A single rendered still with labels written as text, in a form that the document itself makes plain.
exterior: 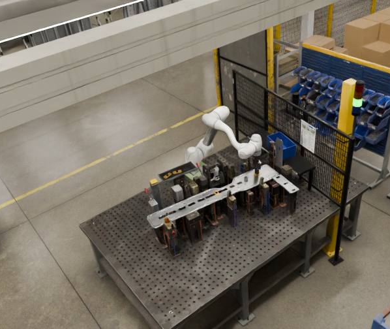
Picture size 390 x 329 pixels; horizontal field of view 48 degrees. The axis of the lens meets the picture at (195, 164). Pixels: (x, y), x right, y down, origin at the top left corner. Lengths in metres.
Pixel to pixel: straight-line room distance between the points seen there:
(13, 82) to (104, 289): 4.14
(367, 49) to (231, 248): 4.89
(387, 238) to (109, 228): 3.03
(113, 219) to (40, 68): 3.75
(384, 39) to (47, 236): 6.15
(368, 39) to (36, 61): 7.45
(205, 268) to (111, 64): 3.13
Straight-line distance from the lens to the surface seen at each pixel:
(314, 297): 4.63
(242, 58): 6.52
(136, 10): 11.83
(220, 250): 4.04
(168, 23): 0.99
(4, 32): 1.64
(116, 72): 0.95
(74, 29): 10.76
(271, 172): 4.40
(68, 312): 4.85
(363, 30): 7.92
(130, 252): 4.17
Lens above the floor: 3.67
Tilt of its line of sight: 36 degrees down
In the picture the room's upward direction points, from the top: 7 degrees counter-clockwise
